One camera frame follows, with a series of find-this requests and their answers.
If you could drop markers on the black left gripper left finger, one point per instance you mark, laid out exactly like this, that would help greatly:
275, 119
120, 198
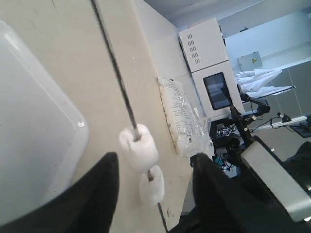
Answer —
88, 206

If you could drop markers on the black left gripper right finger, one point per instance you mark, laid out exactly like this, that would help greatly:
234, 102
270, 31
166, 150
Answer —
222, 206

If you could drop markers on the white marshmallow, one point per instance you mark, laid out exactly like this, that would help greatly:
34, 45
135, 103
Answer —
142, 154

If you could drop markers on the thin metal skewer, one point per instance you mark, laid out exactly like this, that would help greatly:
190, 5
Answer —
121, 84

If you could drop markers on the clear plastic bag of marshmallows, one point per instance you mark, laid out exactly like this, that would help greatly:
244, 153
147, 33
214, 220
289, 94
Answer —
185, 126

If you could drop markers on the white rectangular plastic tray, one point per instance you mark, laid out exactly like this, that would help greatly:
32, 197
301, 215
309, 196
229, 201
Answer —
42, 133

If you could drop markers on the white cloth pile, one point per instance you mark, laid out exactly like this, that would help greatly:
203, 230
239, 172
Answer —
255, 83

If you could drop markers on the white cabinet with screen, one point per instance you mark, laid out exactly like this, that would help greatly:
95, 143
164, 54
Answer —
204, 50

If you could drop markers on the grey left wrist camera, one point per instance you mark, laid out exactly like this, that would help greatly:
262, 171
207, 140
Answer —
291, 196

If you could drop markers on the black stand with camera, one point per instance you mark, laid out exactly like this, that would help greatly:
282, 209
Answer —
231, 136

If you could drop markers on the grey wall electrical box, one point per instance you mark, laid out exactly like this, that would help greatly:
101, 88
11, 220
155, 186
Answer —
250, 62

